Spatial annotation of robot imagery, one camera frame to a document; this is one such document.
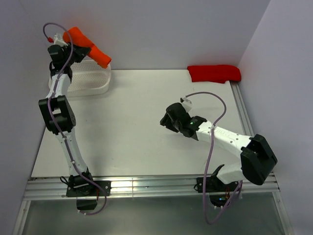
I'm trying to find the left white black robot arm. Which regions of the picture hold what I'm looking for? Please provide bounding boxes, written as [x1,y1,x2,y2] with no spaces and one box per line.
[38,43,95,195]

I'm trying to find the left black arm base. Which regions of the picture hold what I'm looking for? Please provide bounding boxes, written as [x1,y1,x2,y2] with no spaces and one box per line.
[66,180,111,212]

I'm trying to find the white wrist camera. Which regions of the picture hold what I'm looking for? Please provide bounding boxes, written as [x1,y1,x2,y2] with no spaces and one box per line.
[47,33,68,47]
[180,97,192,113]

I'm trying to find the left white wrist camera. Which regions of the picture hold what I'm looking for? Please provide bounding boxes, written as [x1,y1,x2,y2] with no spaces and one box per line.
[47,33,68,47]

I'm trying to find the red rolled t-shirt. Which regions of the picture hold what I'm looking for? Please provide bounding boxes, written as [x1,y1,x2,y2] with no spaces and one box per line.
[187,65,242,84]

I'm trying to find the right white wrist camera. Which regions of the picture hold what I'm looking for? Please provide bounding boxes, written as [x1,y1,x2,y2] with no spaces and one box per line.
[180,97,192,113]

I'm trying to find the orange t-shirt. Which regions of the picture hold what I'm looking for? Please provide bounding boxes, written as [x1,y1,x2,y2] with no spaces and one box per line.
[63,27,112,69]

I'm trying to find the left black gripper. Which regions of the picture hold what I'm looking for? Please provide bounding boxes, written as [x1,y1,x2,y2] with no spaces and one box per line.
[63,41,91,66]

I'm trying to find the aluminium right side rail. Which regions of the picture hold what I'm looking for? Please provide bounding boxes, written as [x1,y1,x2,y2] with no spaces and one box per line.
[230,82,254,136]

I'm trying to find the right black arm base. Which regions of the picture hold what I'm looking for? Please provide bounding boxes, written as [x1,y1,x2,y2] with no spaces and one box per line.
[202,176,242,208]

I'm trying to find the white perforated plastic basket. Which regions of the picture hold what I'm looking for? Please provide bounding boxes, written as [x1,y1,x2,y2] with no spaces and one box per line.
[48,60,112,96]

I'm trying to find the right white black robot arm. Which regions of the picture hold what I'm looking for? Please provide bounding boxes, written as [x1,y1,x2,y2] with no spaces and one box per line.
[160,103,277,191]

